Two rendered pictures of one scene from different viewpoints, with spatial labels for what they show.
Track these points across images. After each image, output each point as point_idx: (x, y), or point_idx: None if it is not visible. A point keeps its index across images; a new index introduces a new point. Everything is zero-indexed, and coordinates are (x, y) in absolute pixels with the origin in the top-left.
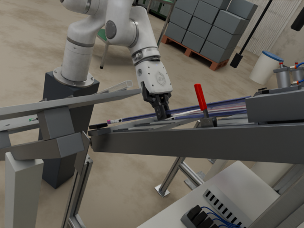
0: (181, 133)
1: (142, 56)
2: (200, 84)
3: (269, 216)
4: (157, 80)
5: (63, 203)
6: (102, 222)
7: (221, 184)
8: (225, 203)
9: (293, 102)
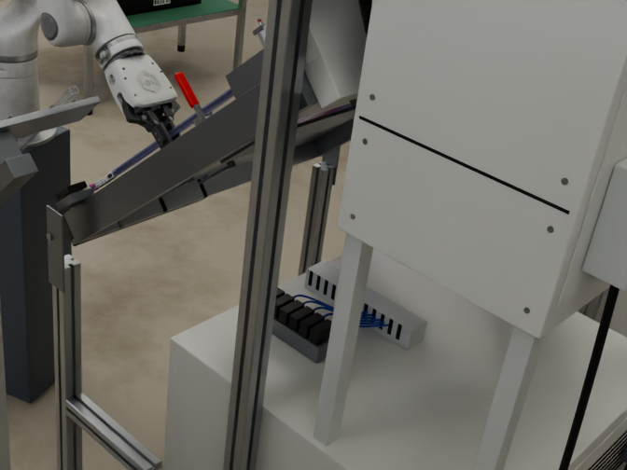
0: (173, 145)
1: (109, 54)
2: (182, 73)
3: (253, 193)
4: (142, 86)
5: (54, 426)
6: (154, 447)
7: None
8: None
9: (260, 64)
